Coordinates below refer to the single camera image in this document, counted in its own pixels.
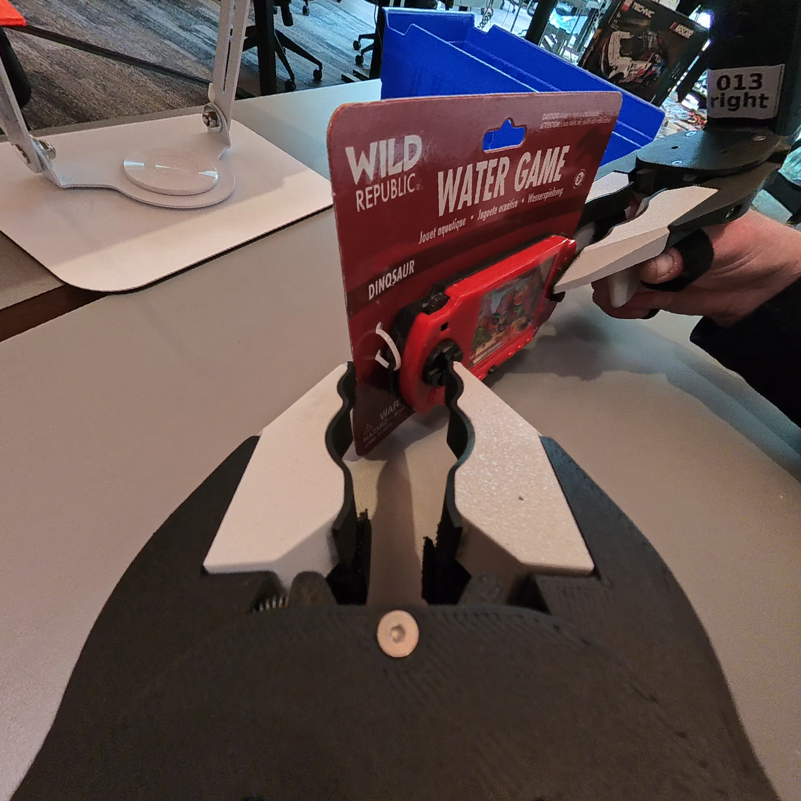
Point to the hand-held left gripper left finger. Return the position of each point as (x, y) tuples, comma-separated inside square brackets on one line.
[(278, 507)]

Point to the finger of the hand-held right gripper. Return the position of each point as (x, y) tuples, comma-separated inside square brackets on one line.
[(610, 191), (626, 250)]

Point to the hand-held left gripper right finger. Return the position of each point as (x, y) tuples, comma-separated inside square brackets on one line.
[(519, 500)]

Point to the red handheld toy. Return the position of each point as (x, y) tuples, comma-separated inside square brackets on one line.
[(450, 200)]

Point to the person's right hand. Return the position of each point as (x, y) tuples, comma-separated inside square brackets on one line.
[(751, 269)]

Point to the blue plastic bin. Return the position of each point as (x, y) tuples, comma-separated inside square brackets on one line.
[(425, 62), (632, 112)]

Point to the toy car box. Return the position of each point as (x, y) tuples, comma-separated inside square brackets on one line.
[(644, 50)]

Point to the black office chair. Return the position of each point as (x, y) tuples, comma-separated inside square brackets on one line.
[(275, 44)]

